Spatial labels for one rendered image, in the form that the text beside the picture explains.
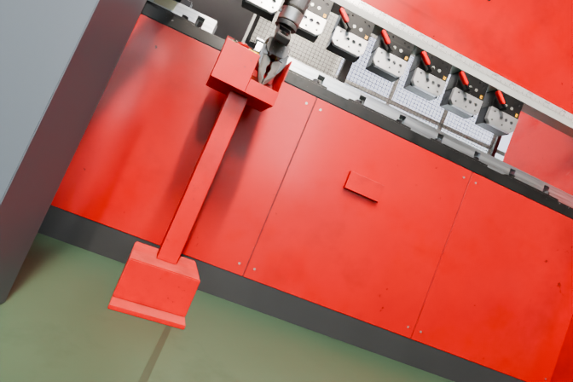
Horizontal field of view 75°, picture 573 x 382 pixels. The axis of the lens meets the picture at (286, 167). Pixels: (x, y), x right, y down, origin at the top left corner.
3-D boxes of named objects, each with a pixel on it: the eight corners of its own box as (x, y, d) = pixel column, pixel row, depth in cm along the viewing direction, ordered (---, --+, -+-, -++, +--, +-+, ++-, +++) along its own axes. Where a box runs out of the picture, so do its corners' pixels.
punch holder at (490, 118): (486, 121, 170) (498, 88, 171) (473, 124, 178) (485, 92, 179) (512, 135, 172) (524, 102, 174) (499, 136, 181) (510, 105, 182)
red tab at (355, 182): (344, 188, 143) (351, 170, 144) (343, 187, 145) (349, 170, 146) (378, 202, 146) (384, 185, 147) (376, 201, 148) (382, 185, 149)
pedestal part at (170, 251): (156, 258, 108) (230, 89, 112) (157, 253, 113) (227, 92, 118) (176, 265, 110) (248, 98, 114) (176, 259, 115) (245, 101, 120)
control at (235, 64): (210, 75, 106) (235, 19, 107) (205, 84, 121) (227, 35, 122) (273, 106, 111) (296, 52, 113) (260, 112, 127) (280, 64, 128)
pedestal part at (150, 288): (107, 308, 93) (127, 263, 94) (119, 276, 117) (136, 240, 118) (183, 330, 99) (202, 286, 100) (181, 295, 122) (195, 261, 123)
